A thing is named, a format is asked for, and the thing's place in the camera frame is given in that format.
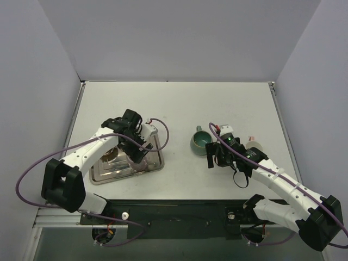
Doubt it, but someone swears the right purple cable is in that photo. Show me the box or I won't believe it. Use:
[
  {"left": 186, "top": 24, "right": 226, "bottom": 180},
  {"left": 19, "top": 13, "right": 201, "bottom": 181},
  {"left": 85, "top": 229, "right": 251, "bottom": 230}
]
[{"left": 208, "top": 122, "right": 348, "bottom": 248}]

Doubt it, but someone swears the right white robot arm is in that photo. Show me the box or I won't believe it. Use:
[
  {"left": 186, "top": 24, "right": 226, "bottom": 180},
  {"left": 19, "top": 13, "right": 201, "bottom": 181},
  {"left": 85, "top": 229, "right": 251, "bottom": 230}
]
[{"left": 205, "top": 134, "right": 347, "bottom": 251}]

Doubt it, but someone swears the stainless steel tray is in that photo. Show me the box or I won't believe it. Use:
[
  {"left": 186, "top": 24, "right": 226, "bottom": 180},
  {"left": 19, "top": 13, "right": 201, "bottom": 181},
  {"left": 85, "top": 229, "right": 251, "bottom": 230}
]
[{"left": 89, "top": 133, "right": 165, "bottom": 185}]

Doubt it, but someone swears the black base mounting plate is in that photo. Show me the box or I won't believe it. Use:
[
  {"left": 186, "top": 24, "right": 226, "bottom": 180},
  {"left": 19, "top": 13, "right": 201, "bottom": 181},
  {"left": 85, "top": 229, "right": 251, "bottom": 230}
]
[{"left": 80, "top": 200, "right": 265, "bottom": 240}]

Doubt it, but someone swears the teal glazed mug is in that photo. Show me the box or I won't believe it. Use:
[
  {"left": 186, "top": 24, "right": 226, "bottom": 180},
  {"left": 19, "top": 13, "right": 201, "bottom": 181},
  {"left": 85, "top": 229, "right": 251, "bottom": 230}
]
[{"left": 190, "top": 126, "right": 213, "bottom": 156}]

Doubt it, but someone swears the cream beige mug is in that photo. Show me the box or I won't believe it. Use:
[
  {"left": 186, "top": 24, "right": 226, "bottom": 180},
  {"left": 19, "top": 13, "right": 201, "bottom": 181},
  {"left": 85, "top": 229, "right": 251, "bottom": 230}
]
[{"left": 101, "top": 147, "right": 119, "bottom": 162}]

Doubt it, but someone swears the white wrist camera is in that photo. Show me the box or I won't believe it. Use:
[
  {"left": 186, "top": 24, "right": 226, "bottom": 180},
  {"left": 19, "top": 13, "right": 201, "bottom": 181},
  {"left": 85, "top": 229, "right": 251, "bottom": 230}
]
[
  {"left": 219, "top": 125, "right": 234, "bottom": 136},
  {"left": 140, "top": 122, "right": 158, "bottom": 140}
]

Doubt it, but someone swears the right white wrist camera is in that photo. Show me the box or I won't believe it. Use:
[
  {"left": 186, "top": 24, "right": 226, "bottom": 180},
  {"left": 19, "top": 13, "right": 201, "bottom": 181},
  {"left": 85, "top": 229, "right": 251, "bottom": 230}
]
[{"left": 219, "top": 125, "right": 234, "bottom": 136}]

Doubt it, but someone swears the purple cable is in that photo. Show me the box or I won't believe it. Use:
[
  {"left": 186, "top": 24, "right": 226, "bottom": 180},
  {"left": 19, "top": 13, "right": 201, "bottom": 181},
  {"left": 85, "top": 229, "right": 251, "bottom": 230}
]
[
  {"left": 15, "top": 117, "right": 170, "bottom": 247},
  {"left": 208, "top": 122, "right": 348, "bottom": 248}
]

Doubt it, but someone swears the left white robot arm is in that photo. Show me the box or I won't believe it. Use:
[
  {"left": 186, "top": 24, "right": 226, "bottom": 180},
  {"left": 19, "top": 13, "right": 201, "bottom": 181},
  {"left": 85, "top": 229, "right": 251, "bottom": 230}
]
[{"left": 41, "top": 109, "right": 158, "bottom": 224}]

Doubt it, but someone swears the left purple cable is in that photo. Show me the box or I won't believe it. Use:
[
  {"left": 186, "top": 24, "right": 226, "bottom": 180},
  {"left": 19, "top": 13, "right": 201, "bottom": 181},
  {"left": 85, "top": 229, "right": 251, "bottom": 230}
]
[{"left": 15, "top": 117, "right": 170, "bottom": 247}]

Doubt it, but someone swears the mauve cylindrical mug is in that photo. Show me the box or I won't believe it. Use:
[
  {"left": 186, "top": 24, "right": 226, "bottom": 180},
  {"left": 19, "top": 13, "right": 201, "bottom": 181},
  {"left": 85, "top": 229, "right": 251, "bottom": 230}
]
[{"left": 127, "top": 156, "right": 148, "bottom": 172}]

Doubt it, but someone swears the pink faceted mug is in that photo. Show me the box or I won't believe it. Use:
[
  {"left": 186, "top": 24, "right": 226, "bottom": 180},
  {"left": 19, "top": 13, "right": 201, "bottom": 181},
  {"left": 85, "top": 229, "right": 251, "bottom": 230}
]
[{"left": 245, "top": 136, "right": 263, "bottom": 151}]

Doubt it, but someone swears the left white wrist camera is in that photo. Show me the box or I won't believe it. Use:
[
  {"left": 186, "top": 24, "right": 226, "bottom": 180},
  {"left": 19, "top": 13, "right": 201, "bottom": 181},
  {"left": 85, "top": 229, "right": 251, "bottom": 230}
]
[{"left": 140, "top": 122, "right": 158, "bottom": 140}]

